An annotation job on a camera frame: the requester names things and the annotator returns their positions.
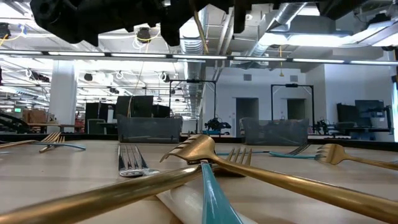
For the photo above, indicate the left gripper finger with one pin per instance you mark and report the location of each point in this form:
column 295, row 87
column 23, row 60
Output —
column 174, row 32
column 241, row 15

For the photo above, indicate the gold fork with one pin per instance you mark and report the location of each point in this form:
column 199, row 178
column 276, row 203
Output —
column 93, row 199
column 311, row 189
column 334, row 154
column 200, row 31
column 51, row 146
column 18, row 143

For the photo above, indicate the black background robot arm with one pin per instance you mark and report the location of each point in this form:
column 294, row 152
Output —
column 216, row 124

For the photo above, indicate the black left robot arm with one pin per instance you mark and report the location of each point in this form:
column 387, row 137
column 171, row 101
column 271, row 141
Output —
column 68, row 18

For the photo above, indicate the black bar with lights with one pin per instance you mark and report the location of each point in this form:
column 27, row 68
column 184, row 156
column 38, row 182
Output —
column 140, row 56

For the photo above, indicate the yellow hanging pendant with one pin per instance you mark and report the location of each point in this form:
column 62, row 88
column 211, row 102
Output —
column 281, row 74

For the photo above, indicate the black monitors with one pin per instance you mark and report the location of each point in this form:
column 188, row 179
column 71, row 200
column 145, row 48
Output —
column 140, row 105

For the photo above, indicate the grey plastic bin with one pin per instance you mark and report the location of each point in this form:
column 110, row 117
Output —
column 149, row 129
column 273, row 132

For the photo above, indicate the black cabinet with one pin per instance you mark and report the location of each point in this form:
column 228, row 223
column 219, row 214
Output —
column 96, row 110

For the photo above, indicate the grey office chair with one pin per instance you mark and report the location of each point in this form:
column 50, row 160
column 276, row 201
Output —
column 96, row 127

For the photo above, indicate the white column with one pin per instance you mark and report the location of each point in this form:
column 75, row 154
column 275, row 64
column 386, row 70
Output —
column 62, row 109

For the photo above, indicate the red object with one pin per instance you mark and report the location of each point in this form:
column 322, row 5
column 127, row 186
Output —
column 79, row 124

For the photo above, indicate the black ceiling device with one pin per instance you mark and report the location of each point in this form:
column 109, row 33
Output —
column 3, row 31

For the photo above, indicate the cardboard box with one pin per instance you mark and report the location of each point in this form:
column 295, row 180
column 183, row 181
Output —
column 35, row 116

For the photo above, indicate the green exit sign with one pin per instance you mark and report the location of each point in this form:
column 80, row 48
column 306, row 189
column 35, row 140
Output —
column 17, row 109

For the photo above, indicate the desk with black monitors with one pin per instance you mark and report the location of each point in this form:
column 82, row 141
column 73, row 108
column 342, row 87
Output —
column 370, row 109

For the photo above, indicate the black overhead camera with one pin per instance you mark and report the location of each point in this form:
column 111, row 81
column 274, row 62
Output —
column 143, row 35

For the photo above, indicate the silver ventilation duct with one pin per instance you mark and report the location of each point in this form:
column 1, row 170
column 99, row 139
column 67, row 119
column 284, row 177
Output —
column 189, row 62

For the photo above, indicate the black stand frame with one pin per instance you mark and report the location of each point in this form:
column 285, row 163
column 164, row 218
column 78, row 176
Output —
column 192, row 81
column 292, row 85

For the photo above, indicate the black aluminium table frame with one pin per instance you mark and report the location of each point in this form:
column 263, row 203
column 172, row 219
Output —
column 93, row 137

